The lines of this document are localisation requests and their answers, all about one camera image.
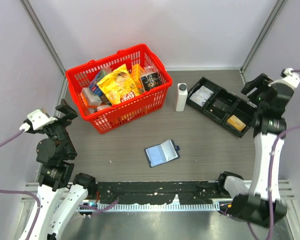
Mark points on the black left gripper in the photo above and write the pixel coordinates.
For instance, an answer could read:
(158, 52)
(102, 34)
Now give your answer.
(70, 113)

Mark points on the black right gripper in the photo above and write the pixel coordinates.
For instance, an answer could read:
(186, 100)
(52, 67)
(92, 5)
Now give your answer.
(261, 79)

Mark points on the blue leather card holder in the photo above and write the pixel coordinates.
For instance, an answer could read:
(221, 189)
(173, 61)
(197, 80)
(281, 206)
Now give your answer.
(162, 153)

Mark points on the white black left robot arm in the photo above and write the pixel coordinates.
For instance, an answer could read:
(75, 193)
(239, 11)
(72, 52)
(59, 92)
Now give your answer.
(56, 199)

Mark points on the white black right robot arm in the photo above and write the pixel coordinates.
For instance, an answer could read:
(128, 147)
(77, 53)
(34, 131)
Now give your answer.
(260, 203)

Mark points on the black cards in tray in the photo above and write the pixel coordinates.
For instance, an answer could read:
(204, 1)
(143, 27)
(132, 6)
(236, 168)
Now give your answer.
(219, 106)

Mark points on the gold card in tray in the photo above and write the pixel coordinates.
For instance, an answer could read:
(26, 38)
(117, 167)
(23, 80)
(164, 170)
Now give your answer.
(235, 122)

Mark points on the white cards in tray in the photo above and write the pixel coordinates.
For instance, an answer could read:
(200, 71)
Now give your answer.
(201, 96)

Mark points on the white sponge pack upper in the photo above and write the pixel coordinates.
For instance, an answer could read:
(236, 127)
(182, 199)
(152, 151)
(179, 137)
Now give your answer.
(90, 99)

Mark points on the white sponge pack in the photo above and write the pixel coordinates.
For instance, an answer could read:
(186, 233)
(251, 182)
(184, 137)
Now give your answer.
(90, 99)
(99, 108)

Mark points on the white sponge pack lower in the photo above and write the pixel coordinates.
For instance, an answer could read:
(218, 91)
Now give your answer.
(99, 108)

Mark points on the black compartment tray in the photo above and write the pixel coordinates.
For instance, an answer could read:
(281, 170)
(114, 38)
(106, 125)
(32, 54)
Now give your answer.
(241, 108)

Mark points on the blue Vileda sponge pack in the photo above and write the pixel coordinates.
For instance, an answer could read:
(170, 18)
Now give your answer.
(93, 86)

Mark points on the red plastic shopping basket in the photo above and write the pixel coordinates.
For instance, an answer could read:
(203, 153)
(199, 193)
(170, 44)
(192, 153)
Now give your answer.
(127, 102)

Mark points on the yellow Lays chips bag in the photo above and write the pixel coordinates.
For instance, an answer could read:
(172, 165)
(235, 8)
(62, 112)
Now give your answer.
(118, 86)

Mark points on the white bottle grey cap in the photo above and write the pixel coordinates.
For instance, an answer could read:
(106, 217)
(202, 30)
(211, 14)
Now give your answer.
(182, 94)

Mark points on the orange snack box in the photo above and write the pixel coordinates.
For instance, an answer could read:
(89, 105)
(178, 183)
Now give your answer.
(136, 73)

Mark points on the black wrapped roll package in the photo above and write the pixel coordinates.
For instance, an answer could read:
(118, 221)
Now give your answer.
(150, 79)

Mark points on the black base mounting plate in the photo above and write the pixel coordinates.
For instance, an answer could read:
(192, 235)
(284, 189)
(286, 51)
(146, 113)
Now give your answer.
(158, 192)

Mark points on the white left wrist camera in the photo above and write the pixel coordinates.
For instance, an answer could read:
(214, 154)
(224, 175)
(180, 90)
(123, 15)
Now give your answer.
(38, 119)

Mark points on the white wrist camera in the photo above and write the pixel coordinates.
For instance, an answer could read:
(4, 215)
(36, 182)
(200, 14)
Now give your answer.
(38, 119)
(289, 78)

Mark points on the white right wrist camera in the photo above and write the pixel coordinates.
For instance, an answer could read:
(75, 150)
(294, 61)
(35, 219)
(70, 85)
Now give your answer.
(289, 78)

